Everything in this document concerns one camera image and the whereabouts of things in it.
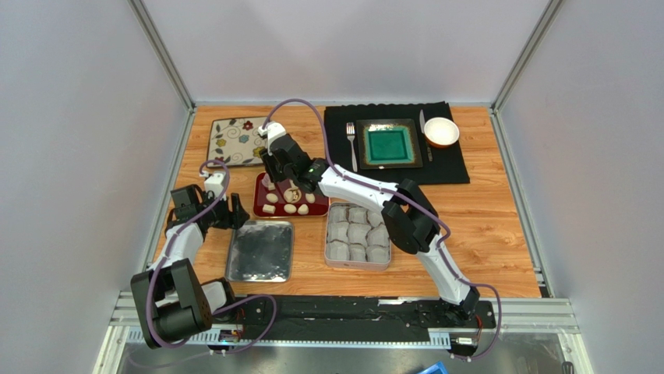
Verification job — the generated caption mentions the pink handled metal tongs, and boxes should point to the pink handled metal tongs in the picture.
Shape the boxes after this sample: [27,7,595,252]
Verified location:
[261,174,276,191]

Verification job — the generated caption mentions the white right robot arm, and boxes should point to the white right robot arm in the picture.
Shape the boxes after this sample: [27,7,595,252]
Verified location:
[260,131,480,322]

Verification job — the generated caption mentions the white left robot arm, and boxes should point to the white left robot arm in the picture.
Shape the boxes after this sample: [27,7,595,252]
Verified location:
[130,185,249,349]

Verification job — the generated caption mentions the white rectangular chocolate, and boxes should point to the white rectangular chocolate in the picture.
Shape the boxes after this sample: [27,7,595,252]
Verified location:
[262,204,276,215]

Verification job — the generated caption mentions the white heart chocolate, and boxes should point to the white heart chocolate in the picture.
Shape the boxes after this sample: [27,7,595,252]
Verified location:
[283,188,302,204]
[297,204,309,215]

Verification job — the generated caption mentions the red lacquer tray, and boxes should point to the red lacquer tray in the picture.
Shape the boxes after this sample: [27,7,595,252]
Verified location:
[253,172,330,218]

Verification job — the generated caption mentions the silver tin lid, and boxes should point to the silver tin lid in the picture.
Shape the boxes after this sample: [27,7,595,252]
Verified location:
[225,221,295,283]

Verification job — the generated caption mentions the floral square plate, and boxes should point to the floral square plate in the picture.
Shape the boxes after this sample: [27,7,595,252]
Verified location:
[206,117,267,167]

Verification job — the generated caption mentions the silver fork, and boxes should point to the silver fork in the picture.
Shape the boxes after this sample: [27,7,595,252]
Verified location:
[346,122,358,172]

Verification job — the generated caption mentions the green square plate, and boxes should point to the green square plate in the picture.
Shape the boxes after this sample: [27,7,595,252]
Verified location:
[355,118,423,170]

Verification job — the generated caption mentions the pink metal tin box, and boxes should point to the pink metal tin box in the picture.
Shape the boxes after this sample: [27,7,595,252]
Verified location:
[323,202,391,271]

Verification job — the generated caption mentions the black cloth placemat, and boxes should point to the black cloth placemat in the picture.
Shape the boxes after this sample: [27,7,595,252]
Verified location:
[324,101,470,185]

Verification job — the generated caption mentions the silver knife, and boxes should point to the silver knife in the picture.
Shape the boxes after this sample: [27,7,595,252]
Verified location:
[419,109,433,162]

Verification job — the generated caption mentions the white orange bowl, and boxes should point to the white orange bowl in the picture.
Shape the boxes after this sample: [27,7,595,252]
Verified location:
[425,117,460,148]

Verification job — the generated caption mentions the blue plastic object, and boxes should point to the blue plastic object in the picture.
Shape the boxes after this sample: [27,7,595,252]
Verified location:
[417,362,448,374]

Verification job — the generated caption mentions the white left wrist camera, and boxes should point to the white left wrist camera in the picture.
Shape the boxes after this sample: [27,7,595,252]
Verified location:
[200,171,227,199]

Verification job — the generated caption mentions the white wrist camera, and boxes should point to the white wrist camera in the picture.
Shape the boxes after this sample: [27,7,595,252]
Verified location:
[258,122,288,149]
[200,171,227,199]

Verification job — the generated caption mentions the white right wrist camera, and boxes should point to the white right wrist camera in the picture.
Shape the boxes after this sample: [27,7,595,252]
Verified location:
[258,122,288,149]

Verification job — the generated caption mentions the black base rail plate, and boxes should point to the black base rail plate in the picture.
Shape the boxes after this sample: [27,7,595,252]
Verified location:
[213,295,497,343]

